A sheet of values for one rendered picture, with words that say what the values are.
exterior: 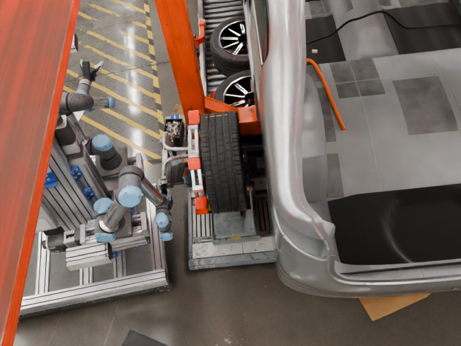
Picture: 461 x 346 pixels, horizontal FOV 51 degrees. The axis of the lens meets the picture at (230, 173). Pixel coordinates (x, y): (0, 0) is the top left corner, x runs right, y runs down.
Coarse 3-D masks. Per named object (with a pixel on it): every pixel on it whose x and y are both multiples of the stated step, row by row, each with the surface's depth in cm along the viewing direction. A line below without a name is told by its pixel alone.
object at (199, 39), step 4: (200, 20) 463; (204, 20) 464; (200, 24) 459; (204, 24) 463; (200, 28) 458; (204, 28) 467; (200, 32) 455; (204, 32) 461; (196, 36) 450; (200, 36) 450; (204, 36) 454; (196, 40) 447; (200, 40) 451; (204, 40) 454; (196, 44) 451
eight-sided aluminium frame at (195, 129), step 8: (192, 128) 304; (200, 136) 332; (200, 144) 341; (192, 152) 293; (192, 176) 295; (200, 176) 294; (192, 184) 295; (200, 184) 295; (200, 192) 336; (208, 200) 323
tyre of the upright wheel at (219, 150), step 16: (224, 112) 311; (208, 128) 295; (224, 128) 293; (208, 144) 289; (224, 144) 289; (240, 144) 291; (208, 160) 288; (224, 160) 287; (240, 160) 287; (208, 176) 288; (224, 176) 288; (240, 176) 288; (208, 192) 293; (224, 192) 293; (240, 192) 294; (224, 208) 306; (240, 208) 306
